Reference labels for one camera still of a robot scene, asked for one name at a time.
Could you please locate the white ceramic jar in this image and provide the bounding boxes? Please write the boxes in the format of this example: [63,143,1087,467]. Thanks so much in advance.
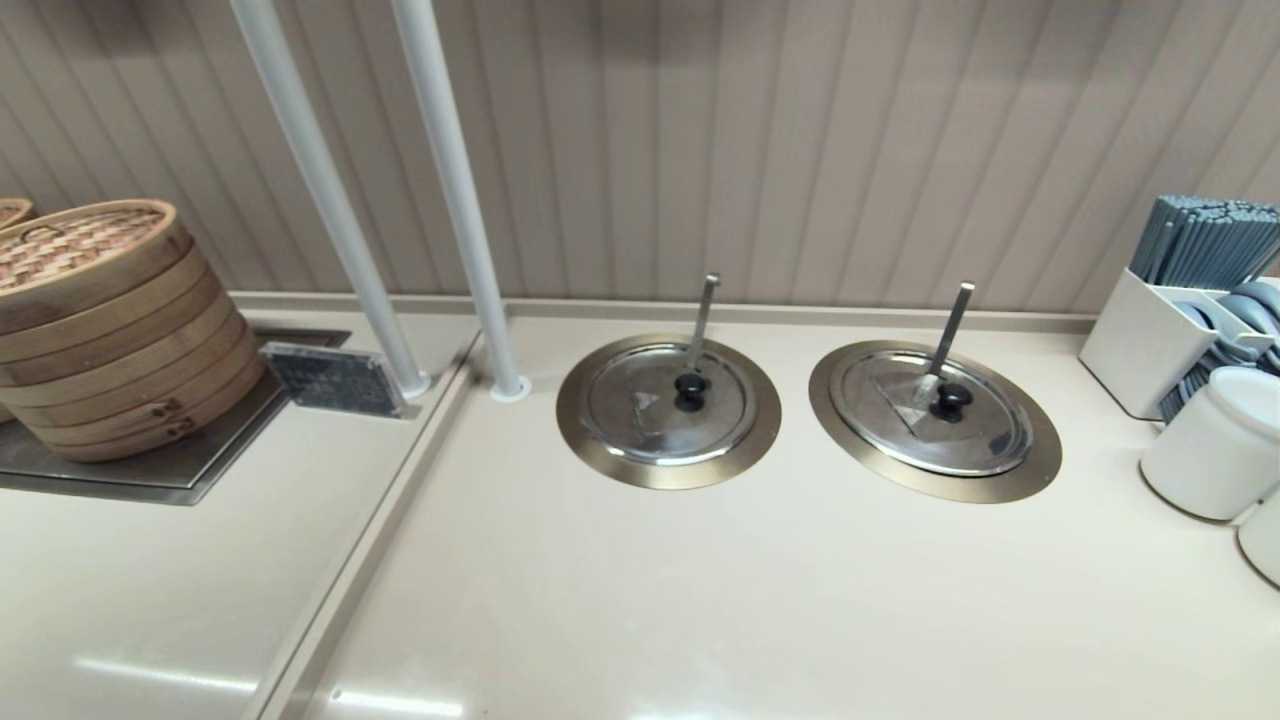
[1237,485,1280,589]
[1140,365,1280,523]

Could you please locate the steel pot lid black knob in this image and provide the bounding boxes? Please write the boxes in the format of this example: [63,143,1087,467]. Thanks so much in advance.
[830,348,1035,479]
[583,342,758,467]

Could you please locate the clear acrylic label sign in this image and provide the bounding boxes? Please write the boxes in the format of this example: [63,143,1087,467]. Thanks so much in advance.
[260,341,409,419]

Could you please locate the left ladle handle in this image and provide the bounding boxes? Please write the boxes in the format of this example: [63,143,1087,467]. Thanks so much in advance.
[685,273,722,373]

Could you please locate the stacked bamboo steamer baskets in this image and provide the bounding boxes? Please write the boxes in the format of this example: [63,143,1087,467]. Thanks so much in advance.
[0,198,266,463]

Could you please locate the steel steamer base plate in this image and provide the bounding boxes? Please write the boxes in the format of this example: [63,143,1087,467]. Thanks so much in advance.
[0,328,353,506]

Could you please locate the grey-blue chopstick bundle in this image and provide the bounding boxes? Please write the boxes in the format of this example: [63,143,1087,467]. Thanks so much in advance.
[1130,194,1280,291]

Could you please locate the white cutlery holder box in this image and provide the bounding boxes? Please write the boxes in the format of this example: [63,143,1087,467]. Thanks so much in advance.
[1078,266,1280,421]

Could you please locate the white metal pole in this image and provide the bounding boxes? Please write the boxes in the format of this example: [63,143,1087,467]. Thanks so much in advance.
[390,0,532,403]
[230,0,433,399]

